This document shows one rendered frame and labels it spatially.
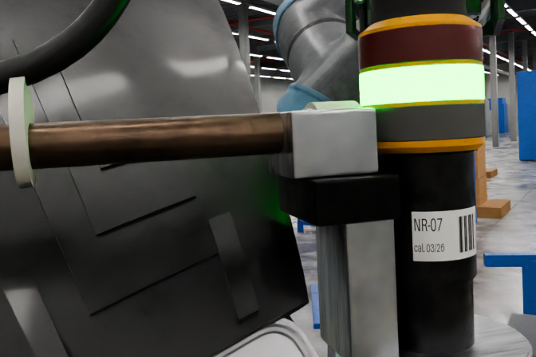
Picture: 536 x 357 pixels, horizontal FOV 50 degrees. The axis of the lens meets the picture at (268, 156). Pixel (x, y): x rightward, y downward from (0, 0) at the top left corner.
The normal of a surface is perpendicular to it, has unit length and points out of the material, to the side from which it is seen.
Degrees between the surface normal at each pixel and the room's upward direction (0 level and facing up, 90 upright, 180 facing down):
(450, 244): 90
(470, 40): 90
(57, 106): 50
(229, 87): 43
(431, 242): 90
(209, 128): 67
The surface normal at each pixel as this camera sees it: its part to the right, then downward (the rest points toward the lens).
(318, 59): -0.71, -0.53
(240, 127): 0.23, -0.35
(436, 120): -0.05, 0.05
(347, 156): 0.27, 0.04
